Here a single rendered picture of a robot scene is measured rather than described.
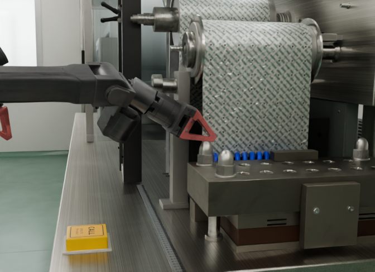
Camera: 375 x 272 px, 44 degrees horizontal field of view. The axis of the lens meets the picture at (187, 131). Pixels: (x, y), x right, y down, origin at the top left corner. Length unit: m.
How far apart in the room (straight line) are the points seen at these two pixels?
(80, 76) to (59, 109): 5.68
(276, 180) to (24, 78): 0.45
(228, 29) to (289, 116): 0.22
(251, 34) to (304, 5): 0.33
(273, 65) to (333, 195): 0.31
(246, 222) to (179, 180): 0.28
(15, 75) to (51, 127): 5.74
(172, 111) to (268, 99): 0.21
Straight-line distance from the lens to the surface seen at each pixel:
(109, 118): 0.91
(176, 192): 1.05
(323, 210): 0.83
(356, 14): 1.07
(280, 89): 1.00
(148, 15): 1.23
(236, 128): 0.97
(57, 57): 6.48
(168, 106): 0.90
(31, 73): 0.82
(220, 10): 1.21
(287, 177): 0.81
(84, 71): 0.85
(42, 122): 6.54
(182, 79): 1.01
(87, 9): 1.95
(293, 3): 1.34
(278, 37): 1.00
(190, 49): 0.96
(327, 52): 1.10
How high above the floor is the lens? 1.22
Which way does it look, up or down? 8 degrees down
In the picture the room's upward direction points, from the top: 1 degrees clockwise
